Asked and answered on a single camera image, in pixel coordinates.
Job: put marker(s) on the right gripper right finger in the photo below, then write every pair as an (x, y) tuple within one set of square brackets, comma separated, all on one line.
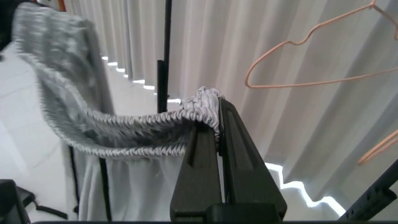
[(248, 186)]

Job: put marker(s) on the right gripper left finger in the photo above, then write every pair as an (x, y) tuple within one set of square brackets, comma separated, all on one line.
[(202, 186)]

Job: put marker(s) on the pale grey shorts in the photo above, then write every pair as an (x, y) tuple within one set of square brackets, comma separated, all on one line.
[(140, 186)]

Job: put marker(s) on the pink clothes hanger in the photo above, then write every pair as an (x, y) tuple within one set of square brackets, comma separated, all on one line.
[(377, 148), (280, 85)]

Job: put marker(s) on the white curtain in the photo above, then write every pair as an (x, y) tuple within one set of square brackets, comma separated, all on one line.
[(217, 46)]

